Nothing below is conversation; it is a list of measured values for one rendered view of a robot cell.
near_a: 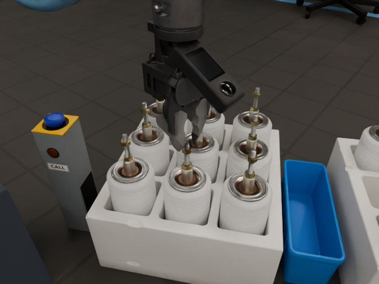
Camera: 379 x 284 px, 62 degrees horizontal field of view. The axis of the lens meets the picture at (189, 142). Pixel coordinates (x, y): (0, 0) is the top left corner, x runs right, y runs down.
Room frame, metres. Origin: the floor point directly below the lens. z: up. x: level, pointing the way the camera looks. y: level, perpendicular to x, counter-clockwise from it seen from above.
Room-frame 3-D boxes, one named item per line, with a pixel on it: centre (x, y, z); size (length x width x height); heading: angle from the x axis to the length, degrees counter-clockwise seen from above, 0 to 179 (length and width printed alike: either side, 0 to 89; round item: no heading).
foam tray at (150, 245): (0.57, -0.02, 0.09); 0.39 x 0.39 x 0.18; 79
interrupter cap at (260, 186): (0.43, -0.11, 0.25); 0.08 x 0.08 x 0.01
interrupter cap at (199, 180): (0.45, 0.00, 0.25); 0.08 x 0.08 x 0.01
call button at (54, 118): (0.55, 0.28, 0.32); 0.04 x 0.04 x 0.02
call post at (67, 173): (0.55, 0.28, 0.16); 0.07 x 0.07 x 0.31; 79
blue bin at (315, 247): (0.51, -0.28, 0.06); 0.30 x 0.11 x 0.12; 169
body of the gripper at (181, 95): (0.47, 0.02, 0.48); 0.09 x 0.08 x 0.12; 45
